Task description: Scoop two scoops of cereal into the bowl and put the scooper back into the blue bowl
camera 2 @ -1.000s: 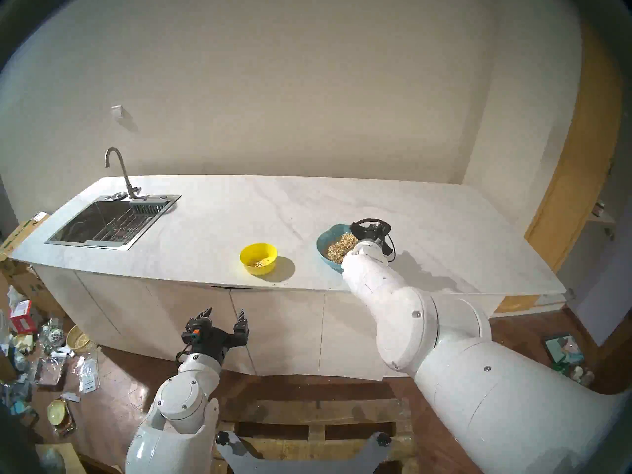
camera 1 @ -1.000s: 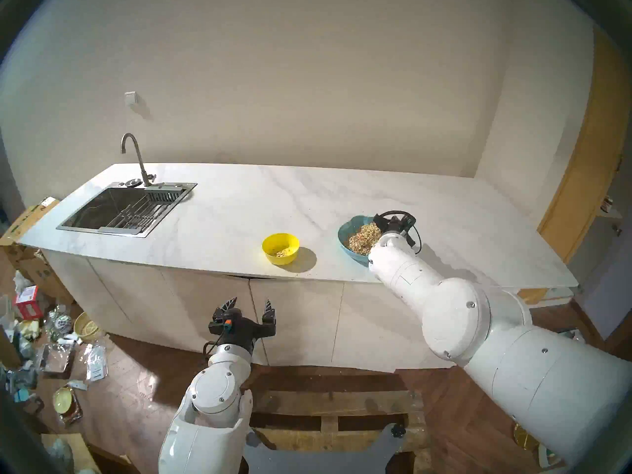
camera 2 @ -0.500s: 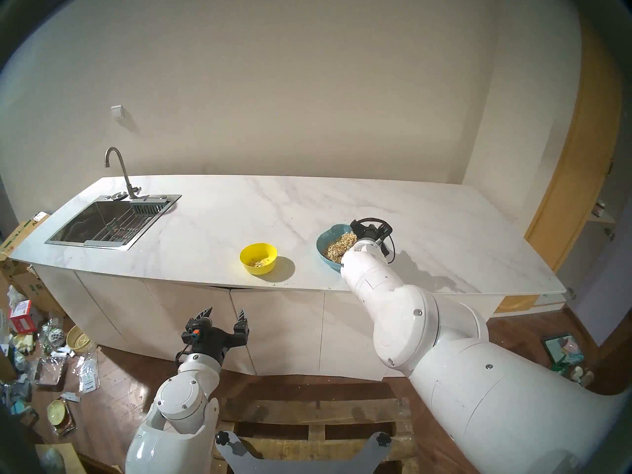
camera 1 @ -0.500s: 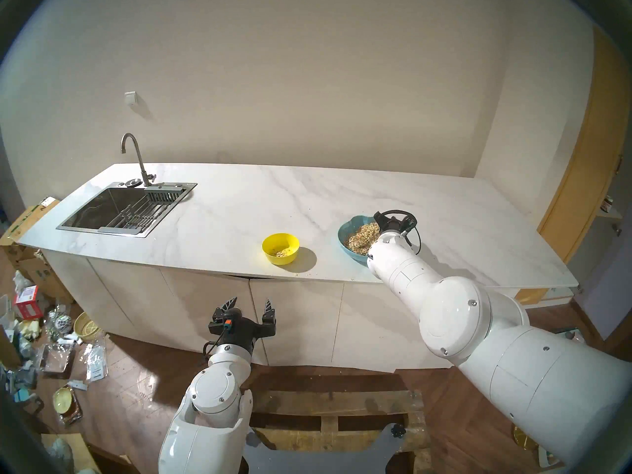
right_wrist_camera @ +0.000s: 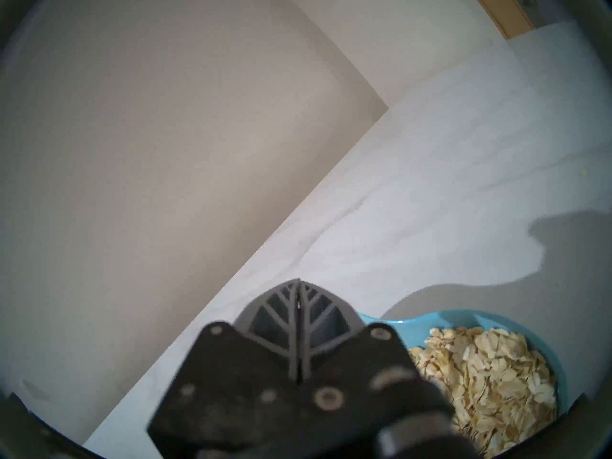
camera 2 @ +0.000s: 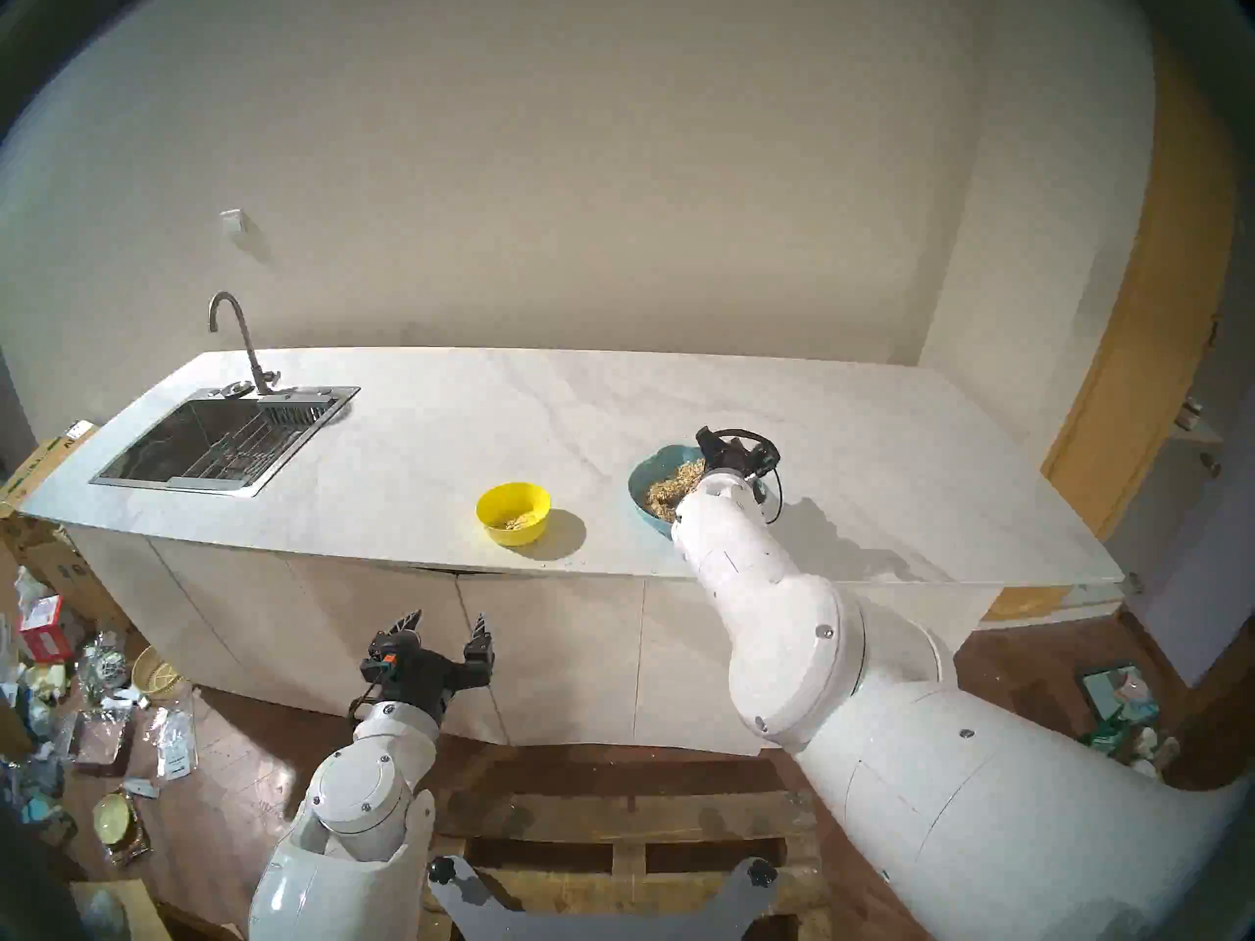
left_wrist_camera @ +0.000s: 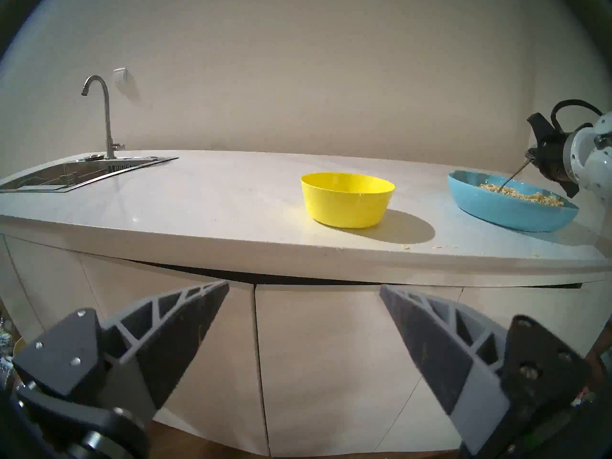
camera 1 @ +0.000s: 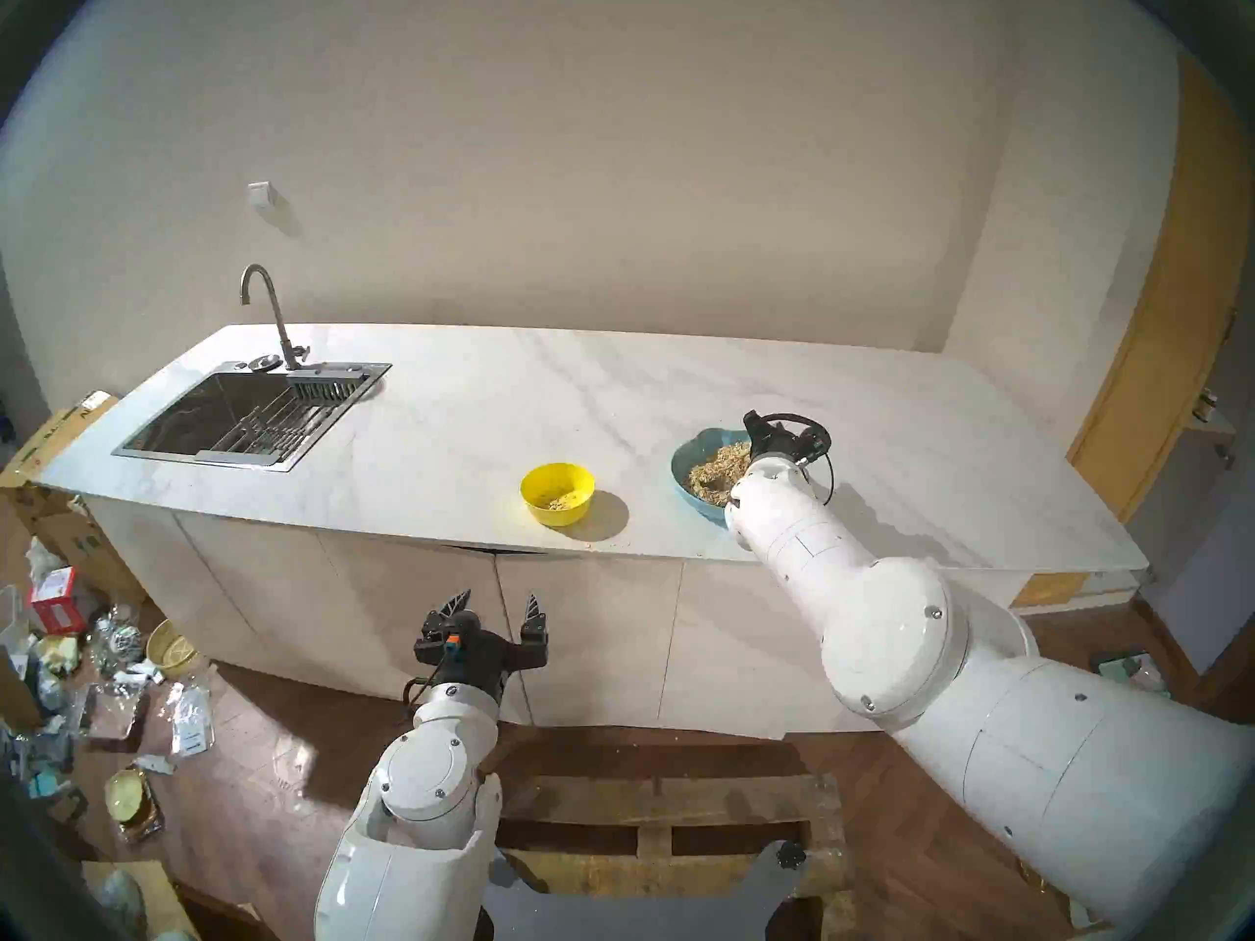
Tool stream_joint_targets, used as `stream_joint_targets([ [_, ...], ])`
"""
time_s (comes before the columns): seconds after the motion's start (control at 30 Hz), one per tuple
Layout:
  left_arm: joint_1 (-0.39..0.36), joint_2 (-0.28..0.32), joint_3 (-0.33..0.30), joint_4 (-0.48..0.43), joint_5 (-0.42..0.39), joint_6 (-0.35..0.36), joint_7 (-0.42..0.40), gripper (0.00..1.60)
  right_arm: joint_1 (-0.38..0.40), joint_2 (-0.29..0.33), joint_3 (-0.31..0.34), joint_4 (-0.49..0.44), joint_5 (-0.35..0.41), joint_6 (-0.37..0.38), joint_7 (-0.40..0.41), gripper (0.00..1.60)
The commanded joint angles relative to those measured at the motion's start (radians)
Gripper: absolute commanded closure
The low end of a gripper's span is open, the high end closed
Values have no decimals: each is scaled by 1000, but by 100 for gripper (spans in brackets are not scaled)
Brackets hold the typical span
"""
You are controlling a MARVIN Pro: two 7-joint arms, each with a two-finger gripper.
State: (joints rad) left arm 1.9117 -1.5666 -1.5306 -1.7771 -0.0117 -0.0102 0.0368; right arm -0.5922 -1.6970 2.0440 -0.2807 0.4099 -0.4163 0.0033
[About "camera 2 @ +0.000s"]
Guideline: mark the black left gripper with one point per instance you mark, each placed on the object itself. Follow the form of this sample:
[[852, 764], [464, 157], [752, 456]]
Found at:
[[422, 671]]

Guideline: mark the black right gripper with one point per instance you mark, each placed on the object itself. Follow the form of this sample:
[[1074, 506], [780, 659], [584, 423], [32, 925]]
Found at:
[[740, 456]]

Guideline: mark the small cereal portion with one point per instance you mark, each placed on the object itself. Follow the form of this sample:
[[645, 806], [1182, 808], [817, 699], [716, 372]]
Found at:
[[520, 522]]

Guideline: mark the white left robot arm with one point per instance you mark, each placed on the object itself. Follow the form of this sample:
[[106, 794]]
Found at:
[[358, 802]]

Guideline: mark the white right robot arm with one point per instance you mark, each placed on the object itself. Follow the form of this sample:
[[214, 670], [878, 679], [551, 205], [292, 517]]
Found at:
[[745, 567]]

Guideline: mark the large cereal heap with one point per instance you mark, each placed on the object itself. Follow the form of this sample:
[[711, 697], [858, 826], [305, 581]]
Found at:
[[672, 488]]

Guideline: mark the blue scalloped bowl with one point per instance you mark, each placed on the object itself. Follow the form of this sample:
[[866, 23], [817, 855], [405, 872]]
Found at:
[[637, 483]]

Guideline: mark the small yellow plastic bowl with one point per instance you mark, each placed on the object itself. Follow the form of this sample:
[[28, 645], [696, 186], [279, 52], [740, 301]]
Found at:
[[510, 498]]

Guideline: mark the blue patterned ceramic bowl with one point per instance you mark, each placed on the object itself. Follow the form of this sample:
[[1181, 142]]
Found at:
[[110, 669]]

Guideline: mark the pale green ceramic bowl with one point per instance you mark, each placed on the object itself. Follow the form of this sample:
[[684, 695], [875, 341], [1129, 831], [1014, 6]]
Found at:
[[113, 818]]

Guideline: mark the white counter cabinet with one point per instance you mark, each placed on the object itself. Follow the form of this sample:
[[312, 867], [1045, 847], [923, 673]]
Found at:
[[294, 616]]

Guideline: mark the wooden pallet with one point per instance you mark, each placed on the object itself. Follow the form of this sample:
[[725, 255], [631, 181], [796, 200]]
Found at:
[[588, 812]]

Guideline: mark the black star knob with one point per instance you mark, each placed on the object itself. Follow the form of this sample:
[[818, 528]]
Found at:
[[763, 871], [443, 870]]

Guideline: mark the metal sink drain rack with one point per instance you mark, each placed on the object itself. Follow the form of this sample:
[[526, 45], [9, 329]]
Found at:
[[245, 449]]

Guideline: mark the pale woven basket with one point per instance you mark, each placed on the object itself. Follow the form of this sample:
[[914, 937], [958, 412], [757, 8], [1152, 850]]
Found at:
[[157, 674]]

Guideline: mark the clear bag with white label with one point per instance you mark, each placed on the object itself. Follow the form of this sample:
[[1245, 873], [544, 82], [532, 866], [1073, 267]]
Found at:
[[175, 748]]

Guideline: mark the round metal sink cap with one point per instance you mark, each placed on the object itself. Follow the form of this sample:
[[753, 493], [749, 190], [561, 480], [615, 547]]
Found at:
[[237, 391]]

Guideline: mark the stainless steel sink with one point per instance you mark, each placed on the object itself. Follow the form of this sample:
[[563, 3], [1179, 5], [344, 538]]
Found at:
[[167, 439]]

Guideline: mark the curved metal faucet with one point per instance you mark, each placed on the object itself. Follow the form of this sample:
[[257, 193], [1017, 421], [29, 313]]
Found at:
[[250, 351]]

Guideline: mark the flat clear plastic bag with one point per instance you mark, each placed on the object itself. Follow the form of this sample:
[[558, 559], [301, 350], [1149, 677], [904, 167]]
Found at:
[[98, 735]]

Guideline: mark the small red box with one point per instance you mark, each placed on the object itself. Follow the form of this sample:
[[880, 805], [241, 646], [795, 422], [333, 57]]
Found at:
[[44, 635]]

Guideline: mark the brown cardboard box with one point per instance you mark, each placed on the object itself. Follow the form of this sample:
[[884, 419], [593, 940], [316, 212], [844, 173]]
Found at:
[[44, 547]]

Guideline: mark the teal framed tablet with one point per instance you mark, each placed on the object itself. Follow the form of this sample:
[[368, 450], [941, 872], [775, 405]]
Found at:
[[1113, 692]]

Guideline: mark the dark green snack bag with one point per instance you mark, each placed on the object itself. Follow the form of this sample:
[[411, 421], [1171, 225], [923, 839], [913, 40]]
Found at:
[[1103, 736]]

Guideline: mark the yellow wooden door frame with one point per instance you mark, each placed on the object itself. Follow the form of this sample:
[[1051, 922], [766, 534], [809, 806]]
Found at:
[[1147, 361]]

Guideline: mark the white wall socket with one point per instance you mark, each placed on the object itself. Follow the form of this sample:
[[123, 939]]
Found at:
[[232, 222]]

